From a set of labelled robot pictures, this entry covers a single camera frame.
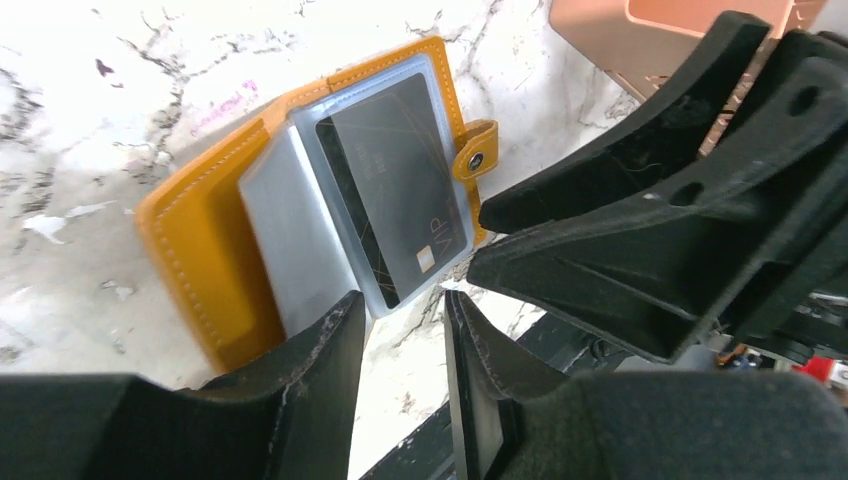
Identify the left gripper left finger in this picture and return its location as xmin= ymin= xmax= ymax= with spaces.
xmin=1 ymin=291 xmax=366 ymax=479

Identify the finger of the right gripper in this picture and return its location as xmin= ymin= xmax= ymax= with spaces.
xmin=479 ymin=11 xmax=771 ymax=234
xmin=466 ymin=86 xmax=848 ymax=364

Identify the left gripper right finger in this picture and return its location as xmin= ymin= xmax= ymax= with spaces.
xmin=444 ymin=290 xmax=847 ymax=479

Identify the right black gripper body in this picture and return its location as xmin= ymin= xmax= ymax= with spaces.
xmin=702 ymin=31 xmax=847 ymax=364

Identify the yellow leather card holder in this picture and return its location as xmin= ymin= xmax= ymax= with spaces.
xmin=136 ymin=36 xmax=498 ymax=372

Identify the black credit card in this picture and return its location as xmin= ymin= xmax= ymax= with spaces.
xmin=299 ymin=69 xmax=471 ymax=316

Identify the orange plastic file rack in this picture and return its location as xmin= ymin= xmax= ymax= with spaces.
xmin=549 ymin=0 xmax=827 ymax=101

